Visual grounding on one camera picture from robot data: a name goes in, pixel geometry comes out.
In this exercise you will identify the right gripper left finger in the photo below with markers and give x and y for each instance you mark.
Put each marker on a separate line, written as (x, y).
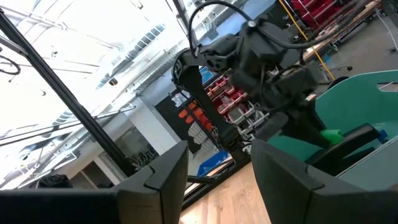
(93, 208)

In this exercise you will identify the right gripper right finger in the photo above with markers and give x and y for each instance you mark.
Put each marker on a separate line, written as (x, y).
(311, 208)

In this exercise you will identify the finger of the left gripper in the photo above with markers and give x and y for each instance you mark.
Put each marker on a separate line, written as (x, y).
(303, 124)
(272, 127)

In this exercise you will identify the green mini stapler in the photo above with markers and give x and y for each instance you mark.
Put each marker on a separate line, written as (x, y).
(332, 137)

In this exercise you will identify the black stapler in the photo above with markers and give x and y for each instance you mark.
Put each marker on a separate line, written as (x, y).
(351, 143)

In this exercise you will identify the blue mini stapler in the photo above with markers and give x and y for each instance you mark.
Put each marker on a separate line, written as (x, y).
(383, 136)

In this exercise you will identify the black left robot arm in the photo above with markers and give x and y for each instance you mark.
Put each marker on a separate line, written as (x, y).
(202, 93)

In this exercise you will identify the shelf with coloured bins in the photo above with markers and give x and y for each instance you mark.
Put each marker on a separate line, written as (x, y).
(230, 99)

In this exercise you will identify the teal plastic bin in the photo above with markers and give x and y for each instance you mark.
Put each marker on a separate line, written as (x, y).
(351, 102)

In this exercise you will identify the blue plastic crate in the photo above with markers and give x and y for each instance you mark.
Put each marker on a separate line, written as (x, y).
(214, 161)

